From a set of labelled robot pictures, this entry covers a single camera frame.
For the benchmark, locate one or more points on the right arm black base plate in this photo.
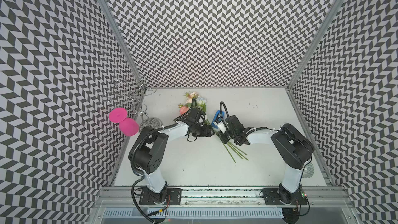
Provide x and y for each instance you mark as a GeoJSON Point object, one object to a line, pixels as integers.
{"type": "Point", "coordinates": [276, 196]}

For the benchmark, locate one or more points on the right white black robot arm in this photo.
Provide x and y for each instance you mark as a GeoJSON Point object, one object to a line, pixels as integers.
{"type": "Point", "coordinates": [294, 148]}

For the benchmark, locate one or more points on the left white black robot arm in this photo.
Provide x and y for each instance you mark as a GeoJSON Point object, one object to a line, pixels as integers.
{"type": "Point", "coordinates": [148, 151]}

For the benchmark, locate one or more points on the green patterned plate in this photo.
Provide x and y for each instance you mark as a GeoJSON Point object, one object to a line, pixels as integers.
{"type": "Point", "coordinates": [308, 171]}

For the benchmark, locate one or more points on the silver wire jewelry stand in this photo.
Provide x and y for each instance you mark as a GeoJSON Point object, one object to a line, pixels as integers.
{"type": "Point", "coordinates": [131, 100]}

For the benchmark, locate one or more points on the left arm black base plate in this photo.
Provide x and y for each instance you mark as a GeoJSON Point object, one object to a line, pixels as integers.
{"type": "Point", "coordinates": [171, 196]}

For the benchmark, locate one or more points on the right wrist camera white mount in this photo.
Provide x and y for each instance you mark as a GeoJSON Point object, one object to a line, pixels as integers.
{"type": "Point", "coordinates": [221, 127]}

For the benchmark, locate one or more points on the pink silicone goblet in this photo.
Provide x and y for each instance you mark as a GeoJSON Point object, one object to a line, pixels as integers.
{"type": "Point", "coordinates": [128, 126]}

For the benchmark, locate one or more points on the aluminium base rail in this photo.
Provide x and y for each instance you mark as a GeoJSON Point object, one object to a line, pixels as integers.
{"type": "Point", "coordinates": [192, 196]}

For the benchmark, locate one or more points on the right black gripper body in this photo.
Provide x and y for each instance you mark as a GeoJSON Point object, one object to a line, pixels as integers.
{"type": "Point", "coordinates": [231, 133]}

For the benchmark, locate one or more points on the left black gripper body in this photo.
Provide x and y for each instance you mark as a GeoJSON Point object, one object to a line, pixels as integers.
{"type": "Point", "coordinates": [201, 130]}

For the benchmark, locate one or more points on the blue tape dispenser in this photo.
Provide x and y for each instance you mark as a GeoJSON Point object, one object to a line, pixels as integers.
{"type": "Point", "coordinates": [219, 117]}

